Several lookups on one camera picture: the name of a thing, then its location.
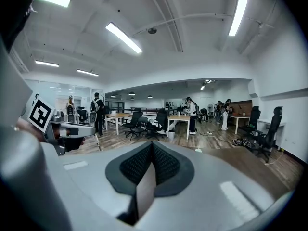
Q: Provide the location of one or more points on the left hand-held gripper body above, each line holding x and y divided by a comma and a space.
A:
39, 113

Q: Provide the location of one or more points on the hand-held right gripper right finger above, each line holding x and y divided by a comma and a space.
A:
204, 196

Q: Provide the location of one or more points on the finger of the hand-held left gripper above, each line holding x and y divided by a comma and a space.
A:
84, 131

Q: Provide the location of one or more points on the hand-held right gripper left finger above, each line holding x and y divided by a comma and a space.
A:
96, 177

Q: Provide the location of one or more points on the person's left forearm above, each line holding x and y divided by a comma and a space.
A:
29, 131

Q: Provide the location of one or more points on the person's left hand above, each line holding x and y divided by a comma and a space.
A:
72, 144

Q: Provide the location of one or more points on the black office chair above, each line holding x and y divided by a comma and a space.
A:
255, 117
136, 119
83, 114
161, 119
275, 129

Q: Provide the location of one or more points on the light wooden desk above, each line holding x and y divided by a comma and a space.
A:
179, 117
118, 115
238, 116

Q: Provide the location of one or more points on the white artificial flower bunch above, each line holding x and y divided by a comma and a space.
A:
198, 150

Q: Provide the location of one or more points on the black folding chair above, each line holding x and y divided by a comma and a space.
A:
142, 123

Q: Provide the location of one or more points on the white power strip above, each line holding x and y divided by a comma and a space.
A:
210, 133

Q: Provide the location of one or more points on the pile of black gear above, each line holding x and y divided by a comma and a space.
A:
241, 143

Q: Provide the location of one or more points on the black metal railing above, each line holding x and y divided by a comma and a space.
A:
149, 108

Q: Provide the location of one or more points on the white trash bin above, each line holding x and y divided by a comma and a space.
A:
171, 135

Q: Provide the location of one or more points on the white standing fan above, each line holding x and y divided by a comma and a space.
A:
210, 107

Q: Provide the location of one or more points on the white desk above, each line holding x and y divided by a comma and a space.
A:
264, 122

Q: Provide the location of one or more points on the person's black shirt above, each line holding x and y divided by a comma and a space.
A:
14, 8

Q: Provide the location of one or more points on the round ceiling fixture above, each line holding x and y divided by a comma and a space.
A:
152, 30

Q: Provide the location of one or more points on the white ceiling pipe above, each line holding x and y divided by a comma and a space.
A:
204, 15

